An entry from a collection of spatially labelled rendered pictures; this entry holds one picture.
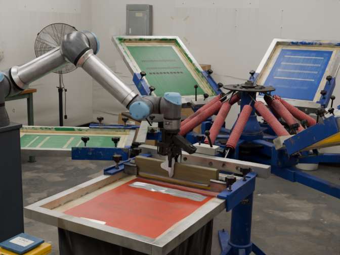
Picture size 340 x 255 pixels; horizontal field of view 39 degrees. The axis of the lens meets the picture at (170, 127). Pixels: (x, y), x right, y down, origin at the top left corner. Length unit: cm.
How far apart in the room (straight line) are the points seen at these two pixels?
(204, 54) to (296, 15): 131
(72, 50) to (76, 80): 536
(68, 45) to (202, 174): 76
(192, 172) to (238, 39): 443
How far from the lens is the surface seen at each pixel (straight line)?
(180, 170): 208
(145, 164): 216
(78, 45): 199
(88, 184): 205
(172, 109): 202
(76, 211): 186
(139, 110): 190
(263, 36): 624
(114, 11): 733
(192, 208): 189
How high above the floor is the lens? 165
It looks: 12 degrees down
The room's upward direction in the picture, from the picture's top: 1 degrees clockwise
